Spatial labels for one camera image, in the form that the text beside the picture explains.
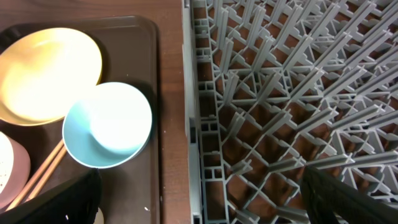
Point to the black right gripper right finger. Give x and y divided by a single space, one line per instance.
325 198

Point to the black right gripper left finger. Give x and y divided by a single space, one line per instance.
74 201

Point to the grey dishwasher rack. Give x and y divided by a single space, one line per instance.
273 86

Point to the wooden chopstick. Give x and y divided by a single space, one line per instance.
39 186
22 197

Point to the brown serving tray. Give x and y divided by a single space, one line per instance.
129 47

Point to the light blue bowl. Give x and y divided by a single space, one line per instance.
108 126

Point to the yellow plate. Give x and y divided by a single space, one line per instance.
45 72

